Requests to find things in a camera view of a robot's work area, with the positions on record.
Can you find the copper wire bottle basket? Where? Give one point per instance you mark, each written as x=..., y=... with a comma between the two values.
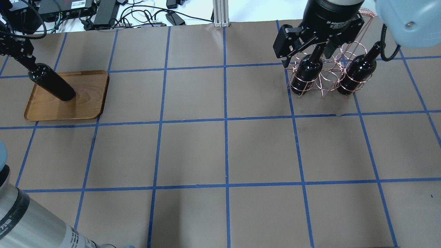
x=334, y=68

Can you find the dark wine bottle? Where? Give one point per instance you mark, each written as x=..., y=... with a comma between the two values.
x=308, y=70
x=359, y=70
x=45, y=77

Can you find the black power adapter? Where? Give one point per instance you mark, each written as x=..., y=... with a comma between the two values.
x=174, y=19

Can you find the aluminium frame post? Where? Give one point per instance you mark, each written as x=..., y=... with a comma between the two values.
x=221, y=13

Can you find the black power brick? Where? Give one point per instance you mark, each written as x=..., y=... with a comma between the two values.
x=106, y=14

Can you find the wooden tray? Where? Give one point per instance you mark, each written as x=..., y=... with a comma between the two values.
x=90, y=88

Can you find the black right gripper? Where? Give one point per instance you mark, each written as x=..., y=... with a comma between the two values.
x=332, y=17

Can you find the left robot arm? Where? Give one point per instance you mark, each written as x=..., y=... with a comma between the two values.
x=24, y=222

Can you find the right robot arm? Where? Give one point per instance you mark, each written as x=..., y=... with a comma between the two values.
x=412, y=23

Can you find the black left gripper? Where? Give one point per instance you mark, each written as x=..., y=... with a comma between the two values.
x=18, y=51

